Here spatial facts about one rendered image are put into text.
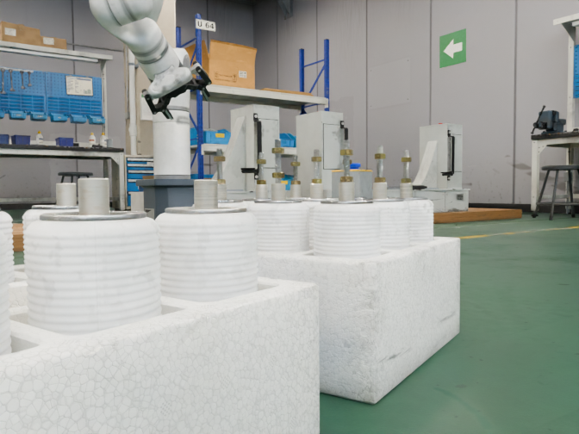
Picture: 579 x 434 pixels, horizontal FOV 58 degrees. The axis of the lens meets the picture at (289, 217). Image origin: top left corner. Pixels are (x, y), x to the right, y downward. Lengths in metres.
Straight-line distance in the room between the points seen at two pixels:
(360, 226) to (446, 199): 3.67
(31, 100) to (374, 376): 6.38
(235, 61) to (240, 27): 4.56
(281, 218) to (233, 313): 0.36
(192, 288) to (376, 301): 0.28
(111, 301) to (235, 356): 0.11
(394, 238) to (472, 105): 6.04
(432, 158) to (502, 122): 2.17
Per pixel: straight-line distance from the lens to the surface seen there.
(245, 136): 3.36
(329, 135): 3.61
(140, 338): 0.36
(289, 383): 0.50
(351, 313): 0.68
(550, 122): 5.32
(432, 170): 4.50
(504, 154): 6.52
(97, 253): 0.38
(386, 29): 8.01
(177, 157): 1.35
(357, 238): 0.71
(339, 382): 0.72
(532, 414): 0.73
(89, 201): 0.41
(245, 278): 0.47
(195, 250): 0.46
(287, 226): 0.77
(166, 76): 1.10
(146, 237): 0.40
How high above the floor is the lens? 0.27
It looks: 3 degrees down
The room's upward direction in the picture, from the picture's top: 1 degrees counter-clockwise
